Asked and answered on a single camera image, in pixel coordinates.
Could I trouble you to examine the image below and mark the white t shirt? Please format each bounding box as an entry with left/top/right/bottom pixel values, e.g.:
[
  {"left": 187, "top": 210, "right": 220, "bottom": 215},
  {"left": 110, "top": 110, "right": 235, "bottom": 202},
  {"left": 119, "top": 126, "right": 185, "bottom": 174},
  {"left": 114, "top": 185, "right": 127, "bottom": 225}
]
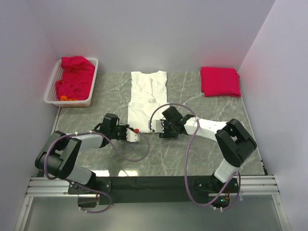
[{"left": 128, "top": 71, "right": 167, "bottom": 133}]

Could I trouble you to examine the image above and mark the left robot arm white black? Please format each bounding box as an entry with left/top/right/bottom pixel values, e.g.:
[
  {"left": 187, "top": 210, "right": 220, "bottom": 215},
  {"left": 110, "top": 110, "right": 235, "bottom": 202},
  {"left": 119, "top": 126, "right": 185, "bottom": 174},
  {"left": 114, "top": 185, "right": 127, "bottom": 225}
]
[{"left": 35, "top": 113, "right": 129, "bottom": 193}]

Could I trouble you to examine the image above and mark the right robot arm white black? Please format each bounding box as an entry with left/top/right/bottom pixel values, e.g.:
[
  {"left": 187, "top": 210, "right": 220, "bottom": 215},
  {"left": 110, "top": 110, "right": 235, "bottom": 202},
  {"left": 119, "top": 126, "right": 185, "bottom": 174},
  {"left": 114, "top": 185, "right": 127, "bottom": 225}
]
[{"left": 159, "top": 106, "right": 257, "bottom": 192}]

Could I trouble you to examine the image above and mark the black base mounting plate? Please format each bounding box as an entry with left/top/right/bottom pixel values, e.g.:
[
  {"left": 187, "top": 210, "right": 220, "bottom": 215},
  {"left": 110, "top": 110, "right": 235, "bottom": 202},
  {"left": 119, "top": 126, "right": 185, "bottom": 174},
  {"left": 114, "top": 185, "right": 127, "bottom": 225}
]
[{"left": 68, "top": 176, "right": 241, "bottom": 208}]

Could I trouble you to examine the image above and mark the folded red t shirt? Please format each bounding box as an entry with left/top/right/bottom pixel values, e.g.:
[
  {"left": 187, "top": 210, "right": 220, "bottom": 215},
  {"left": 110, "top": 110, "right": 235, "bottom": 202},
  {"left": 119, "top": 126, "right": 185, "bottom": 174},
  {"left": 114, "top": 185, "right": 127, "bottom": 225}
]
[{"left": 200, "top": 67, "right": 241, "bottom": 97}]

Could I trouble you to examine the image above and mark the orange cloth in basket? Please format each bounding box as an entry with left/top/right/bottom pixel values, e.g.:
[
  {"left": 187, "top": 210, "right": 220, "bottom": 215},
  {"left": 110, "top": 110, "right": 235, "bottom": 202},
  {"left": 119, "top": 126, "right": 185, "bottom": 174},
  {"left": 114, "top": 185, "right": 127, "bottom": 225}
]
[{"left": 60, "top": 95, "right": 75, "bottom": 101}]

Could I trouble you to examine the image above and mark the white plastic laundry basket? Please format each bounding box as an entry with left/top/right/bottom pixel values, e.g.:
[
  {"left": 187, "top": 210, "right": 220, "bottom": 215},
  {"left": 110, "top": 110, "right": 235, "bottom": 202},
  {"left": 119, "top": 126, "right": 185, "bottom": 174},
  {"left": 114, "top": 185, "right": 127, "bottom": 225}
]
[{"left": 44, "top": 57, "right": 99, "bottom": 107}]

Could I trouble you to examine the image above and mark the red t shirt in basket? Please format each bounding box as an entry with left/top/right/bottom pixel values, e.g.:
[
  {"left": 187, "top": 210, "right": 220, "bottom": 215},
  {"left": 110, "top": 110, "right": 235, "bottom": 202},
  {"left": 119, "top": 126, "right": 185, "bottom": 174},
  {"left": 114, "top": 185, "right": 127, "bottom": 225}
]
[{"left": 55, "top": 56, "right": 95, "bottom": 101}]

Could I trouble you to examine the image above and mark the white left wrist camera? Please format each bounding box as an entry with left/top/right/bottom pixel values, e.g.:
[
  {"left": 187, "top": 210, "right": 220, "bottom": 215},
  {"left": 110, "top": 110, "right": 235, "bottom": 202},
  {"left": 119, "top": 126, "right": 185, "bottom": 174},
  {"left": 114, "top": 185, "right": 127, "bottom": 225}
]
[{"left": 126, "top": 128, "right": 140, "bottom": 142}]

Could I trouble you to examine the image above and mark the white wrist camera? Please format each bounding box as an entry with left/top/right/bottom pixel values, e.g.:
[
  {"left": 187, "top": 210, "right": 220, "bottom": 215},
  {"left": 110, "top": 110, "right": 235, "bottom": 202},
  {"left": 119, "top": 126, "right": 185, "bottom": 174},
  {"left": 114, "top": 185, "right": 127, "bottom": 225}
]
[
  {"left": 148, "top": 119, "right": 164, "bottom": 133},
  {"left": 126, "top": 128, "right": 140, "bottom": 142}
]

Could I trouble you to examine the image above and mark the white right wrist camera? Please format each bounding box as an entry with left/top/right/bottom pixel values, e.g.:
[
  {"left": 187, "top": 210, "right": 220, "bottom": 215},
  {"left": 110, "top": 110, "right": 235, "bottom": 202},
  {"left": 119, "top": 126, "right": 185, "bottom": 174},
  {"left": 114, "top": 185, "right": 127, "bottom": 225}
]
[{"left": 148, "top": 119, "right": 164, "bottom": 133}]

